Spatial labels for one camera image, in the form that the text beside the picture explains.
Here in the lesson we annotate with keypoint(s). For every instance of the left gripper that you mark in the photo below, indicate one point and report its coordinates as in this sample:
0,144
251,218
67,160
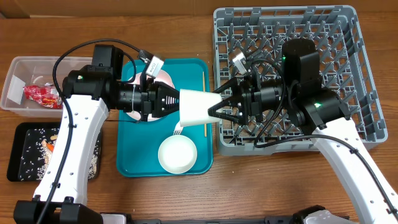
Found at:
153,95

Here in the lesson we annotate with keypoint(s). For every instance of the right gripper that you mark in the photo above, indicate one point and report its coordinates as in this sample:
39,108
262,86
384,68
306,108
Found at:
246,102

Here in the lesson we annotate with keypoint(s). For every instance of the pink bowl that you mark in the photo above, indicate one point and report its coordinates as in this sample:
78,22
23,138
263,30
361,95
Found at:
162,76

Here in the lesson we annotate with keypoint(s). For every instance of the white paper cup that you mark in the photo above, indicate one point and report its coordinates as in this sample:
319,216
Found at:
194,105

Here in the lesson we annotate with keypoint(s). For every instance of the red snack wrapper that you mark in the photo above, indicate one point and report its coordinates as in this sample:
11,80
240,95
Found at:
45,95

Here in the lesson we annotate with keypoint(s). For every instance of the food scraps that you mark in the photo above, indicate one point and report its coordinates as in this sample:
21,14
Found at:
35,156

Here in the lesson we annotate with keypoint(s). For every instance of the orange carrot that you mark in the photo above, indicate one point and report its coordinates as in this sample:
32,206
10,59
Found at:
50,147

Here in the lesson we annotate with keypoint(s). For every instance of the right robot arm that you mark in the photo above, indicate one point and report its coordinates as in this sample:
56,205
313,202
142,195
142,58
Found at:
321,115

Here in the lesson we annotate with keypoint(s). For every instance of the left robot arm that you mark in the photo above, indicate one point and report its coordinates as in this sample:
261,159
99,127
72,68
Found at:
88,95

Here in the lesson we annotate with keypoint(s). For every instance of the grey dishwasher rack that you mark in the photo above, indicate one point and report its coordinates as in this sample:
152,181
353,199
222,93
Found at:
344,68

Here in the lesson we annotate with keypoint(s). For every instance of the white plastic fork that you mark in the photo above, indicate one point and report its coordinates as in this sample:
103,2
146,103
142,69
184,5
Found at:
178,129

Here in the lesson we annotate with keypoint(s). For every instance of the wooden chopstick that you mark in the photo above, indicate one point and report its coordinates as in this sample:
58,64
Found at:
204,90

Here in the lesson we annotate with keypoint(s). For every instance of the teal serving tray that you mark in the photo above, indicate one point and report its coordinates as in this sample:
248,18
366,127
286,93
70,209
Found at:
138,144

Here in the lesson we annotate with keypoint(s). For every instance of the white bowl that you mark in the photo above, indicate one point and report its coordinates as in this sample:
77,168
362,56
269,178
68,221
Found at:
177,154

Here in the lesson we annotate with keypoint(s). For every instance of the black plastic tray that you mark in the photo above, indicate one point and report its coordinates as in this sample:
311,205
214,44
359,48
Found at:
19,137

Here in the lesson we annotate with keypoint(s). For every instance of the clear plastic bin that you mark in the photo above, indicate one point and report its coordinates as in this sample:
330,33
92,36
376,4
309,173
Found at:
26,71

